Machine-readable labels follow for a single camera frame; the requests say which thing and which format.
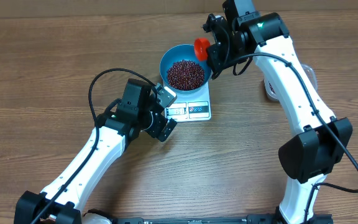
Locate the red beans in container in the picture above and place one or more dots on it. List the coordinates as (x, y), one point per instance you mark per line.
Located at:
(271, 88)

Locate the white kitchen scale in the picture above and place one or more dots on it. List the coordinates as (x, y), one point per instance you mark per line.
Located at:
(190, 106)

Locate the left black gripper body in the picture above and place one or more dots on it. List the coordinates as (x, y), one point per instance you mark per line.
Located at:
(151, 124)

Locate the clear plastic container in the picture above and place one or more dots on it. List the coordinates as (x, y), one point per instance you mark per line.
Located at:
(309, 73)

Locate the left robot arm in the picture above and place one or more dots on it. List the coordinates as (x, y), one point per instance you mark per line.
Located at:
(63, 200)

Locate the red beans in bowl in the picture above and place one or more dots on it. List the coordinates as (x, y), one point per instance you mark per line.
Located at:
(185, 75)

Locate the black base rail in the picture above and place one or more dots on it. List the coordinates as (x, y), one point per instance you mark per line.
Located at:
(194, 220)

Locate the red scoop with blue handle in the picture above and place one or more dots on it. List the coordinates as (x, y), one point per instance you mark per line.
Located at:
(200, 47)

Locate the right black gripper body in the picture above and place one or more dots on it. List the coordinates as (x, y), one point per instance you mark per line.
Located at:
(232, 50)

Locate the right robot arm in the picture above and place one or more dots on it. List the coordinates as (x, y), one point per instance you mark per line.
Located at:
(243, 35)

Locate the blue bowl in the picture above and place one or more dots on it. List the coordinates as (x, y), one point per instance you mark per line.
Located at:
(176, 54)

